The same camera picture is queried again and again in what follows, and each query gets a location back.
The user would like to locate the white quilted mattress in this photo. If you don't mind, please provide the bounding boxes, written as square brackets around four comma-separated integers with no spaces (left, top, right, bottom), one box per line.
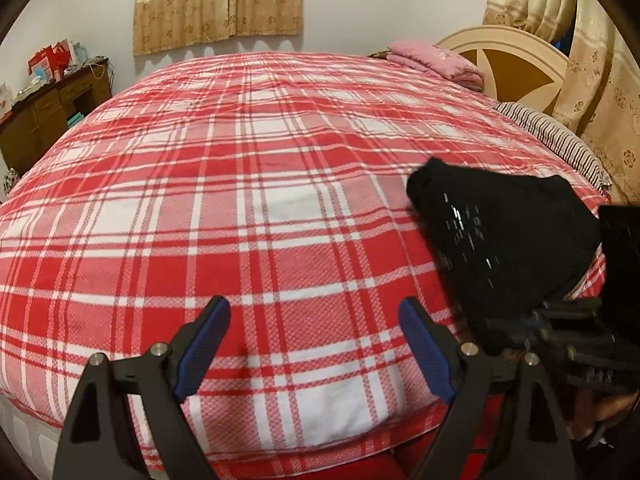
[0,395,66,480]

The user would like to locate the cream wooden headboard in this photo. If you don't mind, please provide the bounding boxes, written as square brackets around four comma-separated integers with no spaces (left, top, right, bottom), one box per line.
[436,25,571,116]

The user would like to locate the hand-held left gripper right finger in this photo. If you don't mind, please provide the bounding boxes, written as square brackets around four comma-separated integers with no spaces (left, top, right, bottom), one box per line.
[398,296,571,480]

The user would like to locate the white cable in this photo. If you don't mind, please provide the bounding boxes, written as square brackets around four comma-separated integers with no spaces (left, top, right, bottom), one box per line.
[92,57,116,87]

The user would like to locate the long beige floral curtain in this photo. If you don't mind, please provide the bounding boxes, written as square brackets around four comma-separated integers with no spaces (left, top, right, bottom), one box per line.
[482,0,640,206]

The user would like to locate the pink folded quilt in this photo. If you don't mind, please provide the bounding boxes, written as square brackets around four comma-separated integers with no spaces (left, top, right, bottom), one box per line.
[387,40,485,93]

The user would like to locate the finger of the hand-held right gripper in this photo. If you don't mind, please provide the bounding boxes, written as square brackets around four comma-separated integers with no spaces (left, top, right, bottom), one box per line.
[527,297,617,358]

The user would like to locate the black pants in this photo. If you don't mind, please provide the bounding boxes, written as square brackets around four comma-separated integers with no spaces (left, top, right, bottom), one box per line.
[406,157,601,356]

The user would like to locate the striped pillow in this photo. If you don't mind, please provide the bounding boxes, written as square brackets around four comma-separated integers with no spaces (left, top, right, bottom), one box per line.
[492,101,613,188]

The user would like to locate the red bed sheet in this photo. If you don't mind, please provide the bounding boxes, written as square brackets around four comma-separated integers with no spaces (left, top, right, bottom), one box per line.
[345,435,501,480]

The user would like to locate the short beige floral curtain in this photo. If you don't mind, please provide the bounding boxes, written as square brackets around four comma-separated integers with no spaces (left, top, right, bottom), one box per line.
[132,0,305,57]

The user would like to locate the brown wooden desk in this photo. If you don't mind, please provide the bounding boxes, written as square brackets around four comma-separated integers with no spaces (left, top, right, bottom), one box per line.
[0,57,113,176]

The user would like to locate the red gift bag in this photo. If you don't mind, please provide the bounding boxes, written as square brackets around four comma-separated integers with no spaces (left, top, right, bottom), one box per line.
[27,40,71,79]

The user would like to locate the person's right hand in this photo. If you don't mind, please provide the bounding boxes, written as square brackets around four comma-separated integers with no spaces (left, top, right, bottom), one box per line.
[570,391,640,442]

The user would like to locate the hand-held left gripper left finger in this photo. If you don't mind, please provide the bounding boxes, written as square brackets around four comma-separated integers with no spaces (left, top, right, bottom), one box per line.
[52,295,232,480]

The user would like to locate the red plaid blanket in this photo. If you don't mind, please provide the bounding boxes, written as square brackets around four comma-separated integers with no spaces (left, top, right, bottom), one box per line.
[0,51,608,476]

